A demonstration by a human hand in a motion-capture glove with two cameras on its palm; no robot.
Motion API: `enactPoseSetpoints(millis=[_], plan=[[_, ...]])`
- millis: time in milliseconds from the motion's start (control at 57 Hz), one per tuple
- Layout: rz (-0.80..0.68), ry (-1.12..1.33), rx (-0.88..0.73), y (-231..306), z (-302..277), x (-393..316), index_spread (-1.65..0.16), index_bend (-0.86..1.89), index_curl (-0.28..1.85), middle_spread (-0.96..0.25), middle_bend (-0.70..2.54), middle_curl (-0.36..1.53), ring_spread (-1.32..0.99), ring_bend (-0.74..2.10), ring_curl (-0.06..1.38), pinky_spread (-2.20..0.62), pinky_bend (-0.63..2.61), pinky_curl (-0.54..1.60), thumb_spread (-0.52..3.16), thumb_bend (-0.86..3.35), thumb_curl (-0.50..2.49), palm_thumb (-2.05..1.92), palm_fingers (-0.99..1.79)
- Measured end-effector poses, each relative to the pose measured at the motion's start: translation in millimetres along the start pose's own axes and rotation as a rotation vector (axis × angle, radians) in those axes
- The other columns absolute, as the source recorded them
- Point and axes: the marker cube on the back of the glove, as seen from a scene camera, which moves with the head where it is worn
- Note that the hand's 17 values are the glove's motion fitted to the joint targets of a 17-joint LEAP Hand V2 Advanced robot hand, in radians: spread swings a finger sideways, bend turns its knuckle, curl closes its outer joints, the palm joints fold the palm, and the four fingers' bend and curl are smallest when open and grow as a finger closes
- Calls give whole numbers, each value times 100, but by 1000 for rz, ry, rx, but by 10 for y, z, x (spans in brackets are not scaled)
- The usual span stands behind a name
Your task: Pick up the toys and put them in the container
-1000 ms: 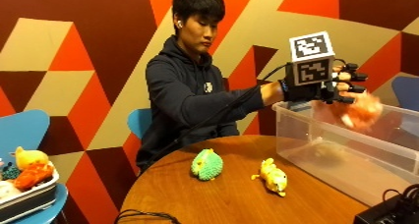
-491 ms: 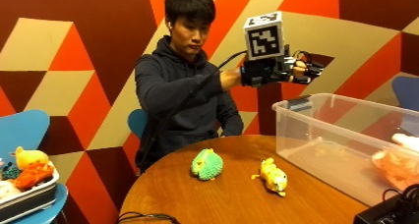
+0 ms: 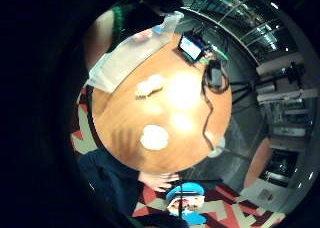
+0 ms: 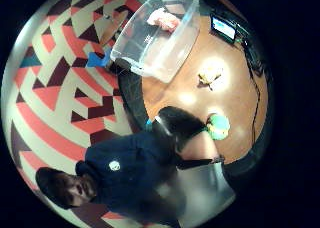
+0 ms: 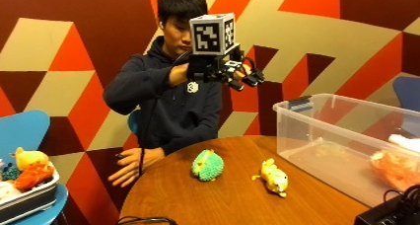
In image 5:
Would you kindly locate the small black object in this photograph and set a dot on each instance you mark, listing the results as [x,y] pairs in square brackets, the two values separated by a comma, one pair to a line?
[120,156]

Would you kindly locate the black bin latch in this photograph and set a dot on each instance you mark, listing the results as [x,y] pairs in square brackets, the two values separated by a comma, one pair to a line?
[300,104]

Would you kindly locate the blue chair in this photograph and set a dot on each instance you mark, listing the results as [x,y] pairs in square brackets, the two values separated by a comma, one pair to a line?
[408,91]
[24,129]
[133,123]

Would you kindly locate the white marker cube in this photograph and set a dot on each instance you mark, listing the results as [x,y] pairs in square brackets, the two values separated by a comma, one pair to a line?
[210,34]

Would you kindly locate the the person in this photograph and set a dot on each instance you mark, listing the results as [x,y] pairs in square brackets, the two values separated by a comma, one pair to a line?
[183,113]

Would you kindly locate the green soft toy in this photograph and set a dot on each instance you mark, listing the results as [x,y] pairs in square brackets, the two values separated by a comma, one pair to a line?
[207,165]

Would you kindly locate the yellow chick soft toy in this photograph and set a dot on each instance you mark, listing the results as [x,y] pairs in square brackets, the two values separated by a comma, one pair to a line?
[29,158]

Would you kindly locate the grey white tray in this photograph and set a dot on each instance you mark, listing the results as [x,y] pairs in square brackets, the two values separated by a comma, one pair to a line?
[31,198]

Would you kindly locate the teal soft toy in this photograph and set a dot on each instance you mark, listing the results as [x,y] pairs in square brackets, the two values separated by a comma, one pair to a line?
[9,173]

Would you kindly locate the white fluffy soft toy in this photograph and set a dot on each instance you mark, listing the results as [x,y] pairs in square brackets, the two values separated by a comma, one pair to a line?
[7,189]

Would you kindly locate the clear plastic storage bin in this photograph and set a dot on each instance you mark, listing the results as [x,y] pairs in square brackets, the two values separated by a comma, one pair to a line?
[332,146]

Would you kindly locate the orange pink soft toy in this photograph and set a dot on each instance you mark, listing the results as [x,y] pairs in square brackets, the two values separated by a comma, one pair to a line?
[396,169]

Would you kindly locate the black electronic device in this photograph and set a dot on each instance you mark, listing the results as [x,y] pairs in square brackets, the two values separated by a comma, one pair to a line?
[384,215]

